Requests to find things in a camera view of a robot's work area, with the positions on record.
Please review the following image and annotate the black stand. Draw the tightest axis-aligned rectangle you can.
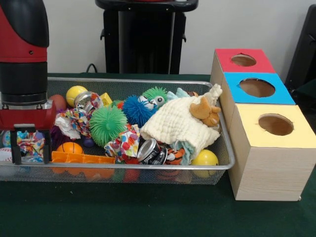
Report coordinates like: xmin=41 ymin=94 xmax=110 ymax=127
xmin=283 ymin=4 xmax=316 ymax=86

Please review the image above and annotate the silver mesh bin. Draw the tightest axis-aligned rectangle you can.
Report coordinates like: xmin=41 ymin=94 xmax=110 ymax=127
xmin=0 ymin=76 xmax=235 ymax=185

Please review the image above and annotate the large blue spiky ball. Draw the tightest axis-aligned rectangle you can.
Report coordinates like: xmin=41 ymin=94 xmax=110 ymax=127
xmin=122 ymin=95 xmax=158 ymax=128

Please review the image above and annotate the dark green table cloth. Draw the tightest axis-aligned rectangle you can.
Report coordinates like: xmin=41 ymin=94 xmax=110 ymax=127
xmin=0 ymin=72 xmax=316 ymax=237

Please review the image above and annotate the small orange basketball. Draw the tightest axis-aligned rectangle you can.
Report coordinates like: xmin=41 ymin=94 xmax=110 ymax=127
xmin=56 ymin=142 xmax=84 ymax=155

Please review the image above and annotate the yellow smooth ball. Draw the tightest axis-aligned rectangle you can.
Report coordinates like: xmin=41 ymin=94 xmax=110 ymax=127
xmin=191 ymin=149 xmax=219 ymax=178

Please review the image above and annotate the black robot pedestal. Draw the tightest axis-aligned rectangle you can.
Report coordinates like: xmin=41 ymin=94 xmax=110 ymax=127
xmin=95 ymin=0 xmax=199 ymax=75

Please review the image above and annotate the cream knitted cloth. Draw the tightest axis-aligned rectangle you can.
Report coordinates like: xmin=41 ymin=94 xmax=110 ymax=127
xmin=139 ymin=83 xmax=223 ymax=158

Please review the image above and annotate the orange toy building brick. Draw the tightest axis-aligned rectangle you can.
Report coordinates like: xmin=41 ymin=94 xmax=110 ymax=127
xmin=51 ymin=150 xmax=116 ymax=164

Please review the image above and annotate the small green spiky ball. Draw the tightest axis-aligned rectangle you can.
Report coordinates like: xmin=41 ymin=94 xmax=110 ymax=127
xmin=89 ymin=105 xmax=128 ymax=147

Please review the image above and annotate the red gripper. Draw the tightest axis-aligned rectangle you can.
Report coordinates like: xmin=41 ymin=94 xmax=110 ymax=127
xmin=0 ymin=100 xmax=57 ymax=165

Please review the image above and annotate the wooden box with three holes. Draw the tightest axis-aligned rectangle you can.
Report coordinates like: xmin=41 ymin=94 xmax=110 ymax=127
xmin=210 ymin=48 xmax=316 ymax=201

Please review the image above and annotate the green covered side table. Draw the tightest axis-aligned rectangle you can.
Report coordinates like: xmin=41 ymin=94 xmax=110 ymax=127
xmin=292 ymin=79 xmax=316 ymax=101

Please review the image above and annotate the orange plush toy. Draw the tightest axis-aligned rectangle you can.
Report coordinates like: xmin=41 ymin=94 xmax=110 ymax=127
xmin=189 ymin=96 xmax=222 ymax=127

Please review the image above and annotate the crushed black can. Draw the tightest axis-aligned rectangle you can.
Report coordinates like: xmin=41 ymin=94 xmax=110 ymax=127
xmin=136 ymin=137 xmax=169 ymax=165

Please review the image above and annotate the green spiky toy with eyes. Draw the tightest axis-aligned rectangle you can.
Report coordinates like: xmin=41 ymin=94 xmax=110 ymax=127
xmin=142 ymin=86 xmax=169 ymax=108

